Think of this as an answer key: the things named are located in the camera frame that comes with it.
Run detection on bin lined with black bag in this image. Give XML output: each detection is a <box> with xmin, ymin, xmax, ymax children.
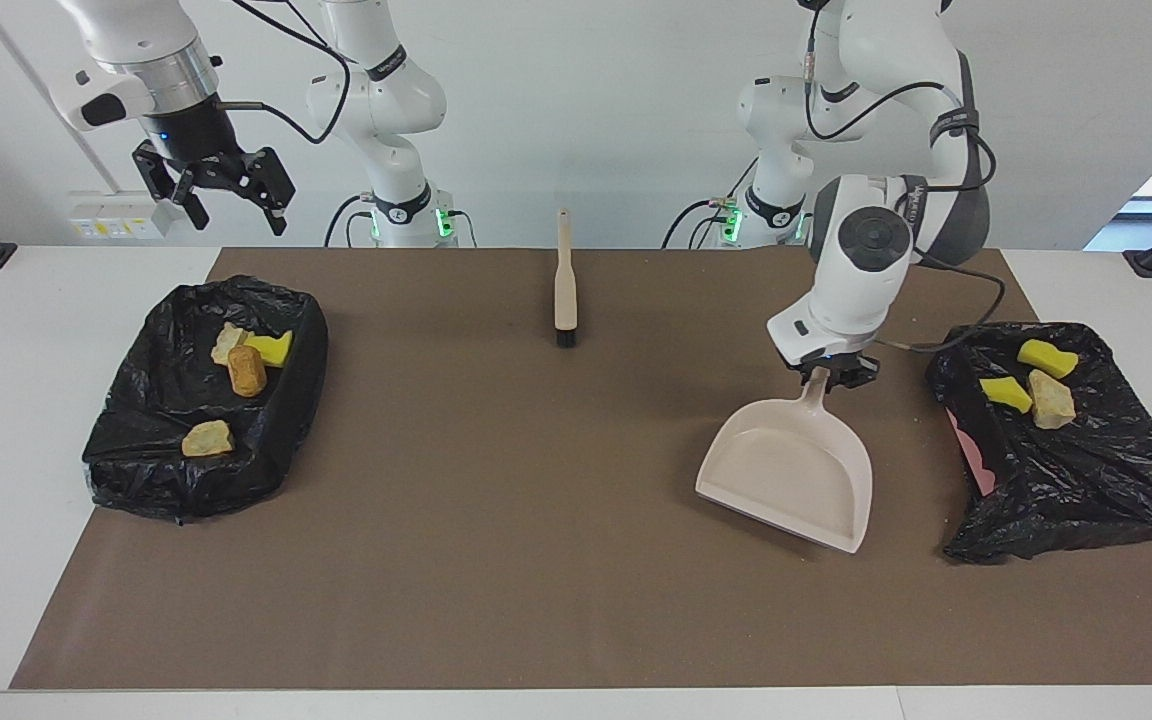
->
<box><xmin>79</xmin><ymin>278</ymin><xmax>330</xmax><ymax>524</ymax></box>

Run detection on beige hand brush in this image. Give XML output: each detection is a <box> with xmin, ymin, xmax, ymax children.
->
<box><xmin>553</xmin><ymin>208</ymin><xmax>579</xmax><ymax>349</ymax></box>

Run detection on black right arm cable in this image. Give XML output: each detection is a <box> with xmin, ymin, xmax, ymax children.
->
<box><xmin>216</xmin><ymin>0</ymin><xmax>352</xmax><ymax>146</ymax></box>

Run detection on crumpled black trash bag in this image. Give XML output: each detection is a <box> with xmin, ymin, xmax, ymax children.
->
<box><xmin>925</xmin><ymin>321</ymin><xmax>1152</xmax><ymax>564</ymax></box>

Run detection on white wall socket box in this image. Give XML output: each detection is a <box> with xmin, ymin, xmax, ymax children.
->
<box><xmin>66</xmin><ymin>190</ymin><xmax>177</xmax><ymax>241</ymax></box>

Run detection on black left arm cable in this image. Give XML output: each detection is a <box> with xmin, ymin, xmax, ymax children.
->
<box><xmin>802</xmin><ymin>0</ymin><xmax>1007</xmax><ymax>354</ymax></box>

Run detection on brown table mat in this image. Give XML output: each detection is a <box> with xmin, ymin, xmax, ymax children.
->
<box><xmin>9</xmin><ymin>247</ymin><xmax>1152</xmax><ymax>691</ymax></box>

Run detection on pale bread chunk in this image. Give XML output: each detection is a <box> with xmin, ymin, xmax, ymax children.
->
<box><xmin>182</xmin><ymin>420</ymin><xmax>235</xmax><ymax>459</ymax></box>

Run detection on beige plastic dustpan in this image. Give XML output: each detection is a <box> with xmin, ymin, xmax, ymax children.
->
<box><xmin>694</xmin><ymin>366</ymin><xmax>874</xmax><ymax>554</ymax></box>

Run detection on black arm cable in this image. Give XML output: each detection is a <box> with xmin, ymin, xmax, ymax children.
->
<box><xmin>216</xmin><ymin>0</ymin><xmax>352</xmax><ymax>146</ymax></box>
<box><xmin>802</xmin><ymin>0</ymin><xmax>1007</xmax><ymax>354</ymax></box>

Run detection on yellow sponge piece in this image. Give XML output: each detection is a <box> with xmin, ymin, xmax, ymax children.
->
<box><xmin>979</xmin><ymin>377</ymin><xmax>1034</xmax><ymax>415</ymax></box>
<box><xmin>244</xmin><ymin>330</ymin><xmax>294</xmax><ymax>368</ymax></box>
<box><xmin>1017</xmin><ymin>340</ymin><xmax>1079</xmax><ymax>380</ymax></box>

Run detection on brown bread roll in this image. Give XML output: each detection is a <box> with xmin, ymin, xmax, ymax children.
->
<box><xmin>228</xmin><ymin>345</ymin><xmax>268</xmax><ymax>398</ymax></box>

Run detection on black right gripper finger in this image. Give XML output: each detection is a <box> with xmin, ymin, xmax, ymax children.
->
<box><xmin>132</xmin><ymin>142</ymin><xmax>209</xmax><ymax>232</ymax></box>
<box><xmin>226</xmin><ymin>147</ymin><xmax>297</xmax><ymax>237</ymax></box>

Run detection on croissant piece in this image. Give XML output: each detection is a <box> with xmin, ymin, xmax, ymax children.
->
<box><xmin>211</xmin><ymin>322</ymin><xmax>252</xmax><ymax>366</ymax></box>
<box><xmin>1027</xmin><ymin>370</ymin><xmax>1077</xmax><ymax>430</ymax></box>

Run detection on pink plastic bin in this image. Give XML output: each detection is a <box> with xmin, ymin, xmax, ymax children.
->
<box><xmin>946</xmin><ymin>408</ymin><xmax>997</xmax><ymax>498</ymax></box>

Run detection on black base cable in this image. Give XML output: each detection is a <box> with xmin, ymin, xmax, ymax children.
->
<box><xmin>663</xmin><ymin>198</ymin><xmax>742</xmax><ymax>249</ymax></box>
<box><xmin>324</xmin><ymin>195</ymin><xmax>377</xmax><ymax>248</ymax></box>

